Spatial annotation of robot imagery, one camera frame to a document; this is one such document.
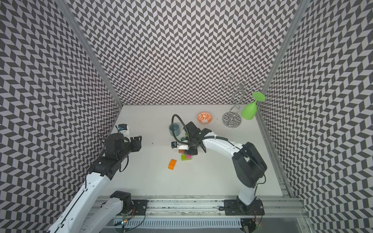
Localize orange long lego brick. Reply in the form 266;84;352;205
168;159;177;170

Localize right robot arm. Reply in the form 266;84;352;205
184;122;267;206

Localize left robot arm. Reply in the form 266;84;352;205
47;133;142;233

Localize teal ceramic cup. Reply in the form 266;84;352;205
169;123;180;137

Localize orange patterned small bowl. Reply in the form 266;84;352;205
197;112;213;125

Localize chrome glass holder stand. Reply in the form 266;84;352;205
222;74;258;128

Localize green plastic wine glass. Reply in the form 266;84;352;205
241;92;266;120

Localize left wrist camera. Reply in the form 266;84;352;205
117;124;130;139

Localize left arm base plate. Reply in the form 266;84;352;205
116;199;149;217

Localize aluminium front rail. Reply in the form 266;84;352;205
87;196;307;219

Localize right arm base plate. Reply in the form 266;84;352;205
223;199;265;216

